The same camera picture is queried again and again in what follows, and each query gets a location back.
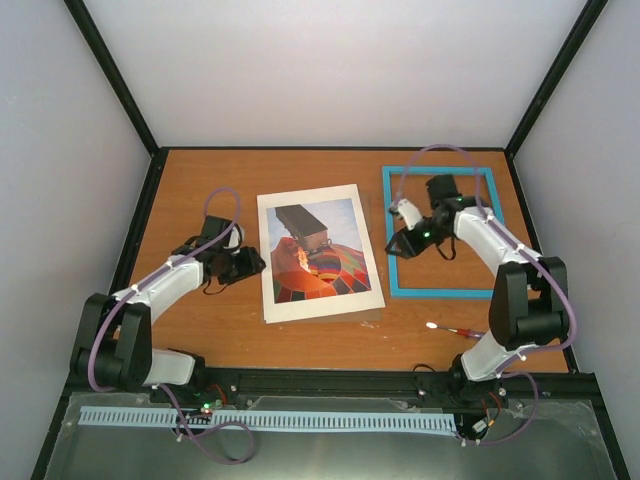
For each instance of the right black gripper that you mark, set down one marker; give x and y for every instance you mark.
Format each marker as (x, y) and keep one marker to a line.
(409, 248)

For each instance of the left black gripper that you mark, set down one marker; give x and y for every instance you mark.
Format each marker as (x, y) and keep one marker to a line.
(251, 264)

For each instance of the blue wooden photo frame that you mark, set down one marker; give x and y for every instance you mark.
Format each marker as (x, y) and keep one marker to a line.
(396, 291)

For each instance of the red purple handled screwdriver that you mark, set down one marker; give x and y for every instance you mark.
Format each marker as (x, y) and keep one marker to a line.
(466, 333)

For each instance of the hot air balloon photo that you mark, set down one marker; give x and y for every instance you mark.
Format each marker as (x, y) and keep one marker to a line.
(316, 251)

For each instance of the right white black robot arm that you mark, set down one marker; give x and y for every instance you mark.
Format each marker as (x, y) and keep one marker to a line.
(529, 308)

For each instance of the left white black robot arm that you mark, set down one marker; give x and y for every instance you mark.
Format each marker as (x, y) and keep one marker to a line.
(113, 346)

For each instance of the brown cardboard backing board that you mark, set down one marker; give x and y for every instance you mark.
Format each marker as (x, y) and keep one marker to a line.
(350, 316)

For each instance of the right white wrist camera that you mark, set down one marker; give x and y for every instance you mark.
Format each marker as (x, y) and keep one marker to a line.
(406, 211)

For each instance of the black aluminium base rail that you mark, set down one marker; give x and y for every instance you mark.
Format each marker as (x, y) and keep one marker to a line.
(424, 389)

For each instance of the light blue slotted cable duct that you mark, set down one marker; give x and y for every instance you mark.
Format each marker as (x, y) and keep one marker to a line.
(272, 421)

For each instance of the grey metal base plate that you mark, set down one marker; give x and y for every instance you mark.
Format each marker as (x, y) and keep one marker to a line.
(544, 440)

